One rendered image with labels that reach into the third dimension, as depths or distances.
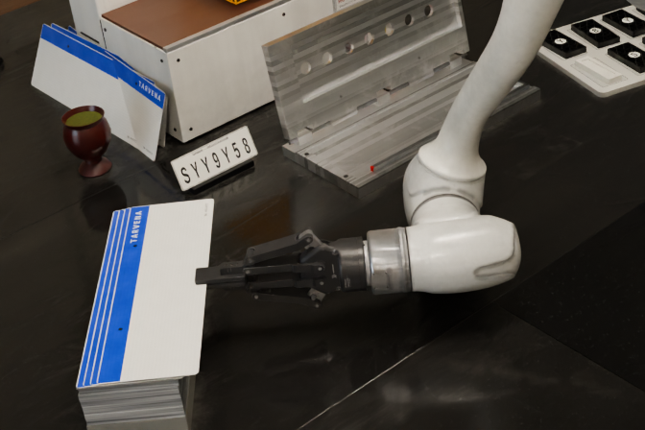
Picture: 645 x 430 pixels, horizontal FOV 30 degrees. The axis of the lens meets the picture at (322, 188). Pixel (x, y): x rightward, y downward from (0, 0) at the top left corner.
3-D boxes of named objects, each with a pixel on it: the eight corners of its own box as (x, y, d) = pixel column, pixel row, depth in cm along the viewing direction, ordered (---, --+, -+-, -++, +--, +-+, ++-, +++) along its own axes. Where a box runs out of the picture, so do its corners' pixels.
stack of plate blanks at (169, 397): (190, 436, 156) (178, 379, 151) (91, 444, 157) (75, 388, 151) (206, 254, 190) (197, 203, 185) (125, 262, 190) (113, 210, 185)
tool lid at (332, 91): (267, 46, 202) (260, 45, 203) (292, 148, 209) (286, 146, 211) (454, -37, 223) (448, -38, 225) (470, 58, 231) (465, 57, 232)
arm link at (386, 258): (412, 305, 165) (369, 309, 166) (406, 266, 173) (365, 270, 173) (408, 251, 160) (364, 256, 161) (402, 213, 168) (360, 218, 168)
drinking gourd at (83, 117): (112, 152, 220) (101, 99, 214) (124, 174, 213) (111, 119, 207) (67, 164, 218) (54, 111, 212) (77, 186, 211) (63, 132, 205)
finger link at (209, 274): (245, 280, 166) (245, 276, 166) (195, 285, 166) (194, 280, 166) (246, 268, 169) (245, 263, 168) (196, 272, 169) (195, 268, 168)
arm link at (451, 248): (414, 313, 165) (405, 259, 176) (527, 302, 164) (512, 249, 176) (409, 248, 159) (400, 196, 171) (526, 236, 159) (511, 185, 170)
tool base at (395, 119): (359, 199, 199) (357, 180, 197) (283, 155, 213) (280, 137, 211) (540, 99, 220) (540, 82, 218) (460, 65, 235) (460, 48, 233)
